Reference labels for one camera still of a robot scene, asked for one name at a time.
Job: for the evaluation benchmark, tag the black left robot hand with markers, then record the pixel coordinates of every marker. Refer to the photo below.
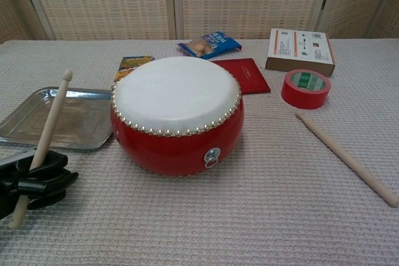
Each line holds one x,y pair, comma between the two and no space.
53,180

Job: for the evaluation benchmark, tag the wooden drumstick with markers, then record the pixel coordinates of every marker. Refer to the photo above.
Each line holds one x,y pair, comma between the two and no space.
343,157
51,122

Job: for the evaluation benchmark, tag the silver metal tray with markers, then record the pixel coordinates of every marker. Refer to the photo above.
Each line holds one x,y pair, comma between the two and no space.
81,122

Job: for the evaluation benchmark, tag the red drum with white skin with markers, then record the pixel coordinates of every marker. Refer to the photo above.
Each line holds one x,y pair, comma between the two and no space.
174,91

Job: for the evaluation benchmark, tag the yellow and blue snack box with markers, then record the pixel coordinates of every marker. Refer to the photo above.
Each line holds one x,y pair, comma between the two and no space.
131,63

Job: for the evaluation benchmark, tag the white woven tablecloth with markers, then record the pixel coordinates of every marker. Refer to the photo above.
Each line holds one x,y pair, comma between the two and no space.
218,216

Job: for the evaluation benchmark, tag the blue snack packet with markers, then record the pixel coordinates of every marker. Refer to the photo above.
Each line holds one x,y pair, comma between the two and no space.
212,45

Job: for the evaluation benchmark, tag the red certificate booklet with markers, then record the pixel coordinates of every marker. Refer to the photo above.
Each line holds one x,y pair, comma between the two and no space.
252,79

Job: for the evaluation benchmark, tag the red tape roll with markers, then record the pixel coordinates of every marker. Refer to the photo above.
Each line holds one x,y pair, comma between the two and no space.
293,97

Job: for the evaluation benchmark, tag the white cardboard box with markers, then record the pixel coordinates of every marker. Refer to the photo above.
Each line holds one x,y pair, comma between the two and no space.
299,45

